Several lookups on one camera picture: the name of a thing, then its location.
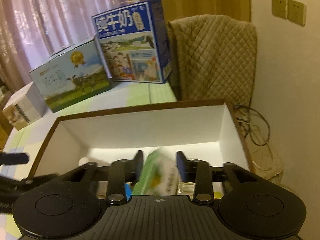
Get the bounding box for quilted beige chair cover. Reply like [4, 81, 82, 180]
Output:
[166, 14, 258, 111]

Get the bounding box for yellow snack packet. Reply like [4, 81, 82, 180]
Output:
[214, 191, 223, 199]

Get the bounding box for small white bottle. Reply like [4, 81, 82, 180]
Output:
[78, 157, 97, 166]

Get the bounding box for checkered bed sheet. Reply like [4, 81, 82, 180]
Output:
[1, 82, 177, 180]

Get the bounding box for brown white storage box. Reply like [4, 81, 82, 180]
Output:
[28, 100, 253, 178]

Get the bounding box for wall socket plates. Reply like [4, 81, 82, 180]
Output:
[271, 0, 306, 27]

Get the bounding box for pink curtain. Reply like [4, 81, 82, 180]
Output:
[1, 0, 127, 91]

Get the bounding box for cables on floor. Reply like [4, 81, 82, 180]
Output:
[233, 104, 272, 147]

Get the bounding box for blue milk carton box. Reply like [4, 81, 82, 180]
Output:
[91, 0, 172, 83]

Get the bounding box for beige white carton box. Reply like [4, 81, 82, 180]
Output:
[2, 82, 47, 131]

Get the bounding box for green milk carton box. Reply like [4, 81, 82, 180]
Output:
[30, 36, 112, 112]

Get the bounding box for blue cream tube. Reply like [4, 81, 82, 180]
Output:
[125, 184, 132, 200]

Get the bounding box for green white medicine box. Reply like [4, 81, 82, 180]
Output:
[132, 148, 179, 196]

